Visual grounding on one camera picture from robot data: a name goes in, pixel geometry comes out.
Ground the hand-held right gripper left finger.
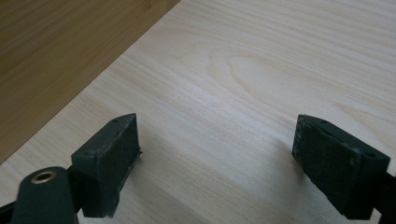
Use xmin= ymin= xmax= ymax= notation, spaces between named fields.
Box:
xmin=70 ymin=113 xmax=143 ymax=218

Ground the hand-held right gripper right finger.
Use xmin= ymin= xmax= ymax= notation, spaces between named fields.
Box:
xmin=291 ymin=114 xmax=391 ymax=221

